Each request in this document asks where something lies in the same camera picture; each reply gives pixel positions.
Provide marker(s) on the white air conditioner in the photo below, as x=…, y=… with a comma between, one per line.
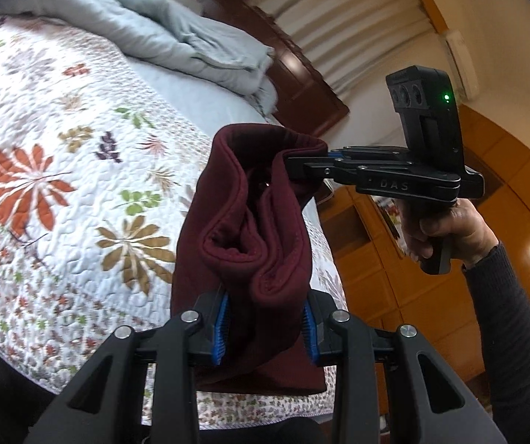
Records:
x=463, y=63

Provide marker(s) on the beige curtain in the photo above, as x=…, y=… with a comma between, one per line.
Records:
x=348, y=40

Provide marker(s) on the right hand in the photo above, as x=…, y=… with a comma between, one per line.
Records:
x=471, y=238

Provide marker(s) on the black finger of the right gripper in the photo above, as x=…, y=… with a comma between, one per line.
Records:
x=313, y=170
x=369, y=152

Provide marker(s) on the light blue blanket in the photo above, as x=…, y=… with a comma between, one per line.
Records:
x=168, y=34

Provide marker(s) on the floral white quilt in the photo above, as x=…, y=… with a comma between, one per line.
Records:
x=97, y=174

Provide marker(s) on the dark wooden headboard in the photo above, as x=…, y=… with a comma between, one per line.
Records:
x=306, y=103

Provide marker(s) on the maroon pants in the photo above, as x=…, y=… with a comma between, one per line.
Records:
x=244, y=236

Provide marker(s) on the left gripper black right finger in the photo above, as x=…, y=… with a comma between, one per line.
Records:
x=428, y=401

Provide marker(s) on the wooden dresser cabinet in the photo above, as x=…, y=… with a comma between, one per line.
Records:
x=385, y=288

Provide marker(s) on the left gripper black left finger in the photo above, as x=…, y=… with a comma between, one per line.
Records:
x=139, y=387

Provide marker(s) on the right forearm dark sleeve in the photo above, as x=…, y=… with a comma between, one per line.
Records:
x=503, y=313

